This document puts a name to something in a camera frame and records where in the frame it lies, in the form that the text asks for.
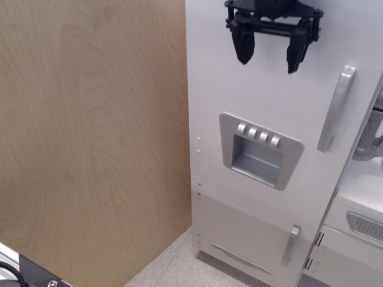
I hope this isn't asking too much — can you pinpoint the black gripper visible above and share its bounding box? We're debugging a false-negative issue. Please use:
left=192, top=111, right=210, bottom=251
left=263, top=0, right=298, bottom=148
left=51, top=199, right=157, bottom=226
left=224, top=1, right=324, bottom=74

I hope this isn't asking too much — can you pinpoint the white fridge door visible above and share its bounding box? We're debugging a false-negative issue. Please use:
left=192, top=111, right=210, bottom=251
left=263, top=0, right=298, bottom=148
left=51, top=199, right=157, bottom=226
left=191, top=194, right=320, bottom=287
left=184, top=0, right=383, bottom=231

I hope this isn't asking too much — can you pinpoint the white toy fridge cabinet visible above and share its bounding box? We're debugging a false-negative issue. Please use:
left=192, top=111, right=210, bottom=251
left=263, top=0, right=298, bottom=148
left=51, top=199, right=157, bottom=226
left=182, top=0, right=383, bottom=255

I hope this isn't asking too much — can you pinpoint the silver ice dispenser panel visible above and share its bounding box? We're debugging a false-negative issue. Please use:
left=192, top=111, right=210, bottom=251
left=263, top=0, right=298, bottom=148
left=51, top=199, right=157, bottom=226
left=219, top=112, right=305, bottom=191

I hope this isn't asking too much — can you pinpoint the grey toy faucet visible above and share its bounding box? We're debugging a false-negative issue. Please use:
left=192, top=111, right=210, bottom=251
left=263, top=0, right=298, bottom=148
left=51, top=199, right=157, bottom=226
left=352, top=88, right=382, bottom=161

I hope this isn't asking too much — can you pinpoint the brass cabinet hinge upper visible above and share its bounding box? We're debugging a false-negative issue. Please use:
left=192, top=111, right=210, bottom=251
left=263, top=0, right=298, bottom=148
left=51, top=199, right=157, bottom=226
left=315, top=232, right=324, bottom=246

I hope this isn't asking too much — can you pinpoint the brass cabinet hinge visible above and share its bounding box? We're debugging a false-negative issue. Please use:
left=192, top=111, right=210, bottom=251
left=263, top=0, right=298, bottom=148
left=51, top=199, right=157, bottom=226
left=315, top=232, right=324, bottom=246
left=305, top=258, right=313, bottom=270

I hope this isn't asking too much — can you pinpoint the plywood board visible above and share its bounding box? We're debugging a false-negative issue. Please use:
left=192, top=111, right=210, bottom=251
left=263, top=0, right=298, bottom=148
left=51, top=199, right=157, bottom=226
left=1, top=1, right=191, bottom=286

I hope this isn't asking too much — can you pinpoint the silver vent grille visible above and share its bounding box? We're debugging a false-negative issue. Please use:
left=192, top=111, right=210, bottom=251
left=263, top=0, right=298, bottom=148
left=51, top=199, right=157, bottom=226
left=346, top=212, right=382, bottom=243

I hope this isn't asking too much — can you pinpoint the brass cabinet hinge lower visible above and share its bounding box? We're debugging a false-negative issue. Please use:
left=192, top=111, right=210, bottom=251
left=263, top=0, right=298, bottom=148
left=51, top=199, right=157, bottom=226
left=305, top=258, right=313, bottom=270

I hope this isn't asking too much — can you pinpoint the white toy kitchen counter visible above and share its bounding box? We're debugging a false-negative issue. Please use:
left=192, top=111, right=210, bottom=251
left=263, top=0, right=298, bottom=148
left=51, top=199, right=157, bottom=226
left=299, top=158, right=382, bottom=286

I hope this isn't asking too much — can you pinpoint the silver lower door handle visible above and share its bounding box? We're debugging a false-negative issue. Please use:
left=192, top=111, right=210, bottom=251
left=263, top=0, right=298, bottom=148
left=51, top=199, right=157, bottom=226
left=281, top=225, right=301, bottom=267

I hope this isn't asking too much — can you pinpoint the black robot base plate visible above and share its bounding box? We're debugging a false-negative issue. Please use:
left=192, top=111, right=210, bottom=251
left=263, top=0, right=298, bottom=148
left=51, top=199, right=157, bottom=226
left=1, top=243, right=72, bottom=287

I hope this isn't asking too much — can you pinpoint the black cable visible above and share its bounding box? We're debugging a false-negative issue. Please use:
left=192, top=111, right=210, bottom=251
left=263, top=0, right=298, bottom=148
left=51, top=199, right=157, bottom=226
left=0, top=258, right=29, bottom=287

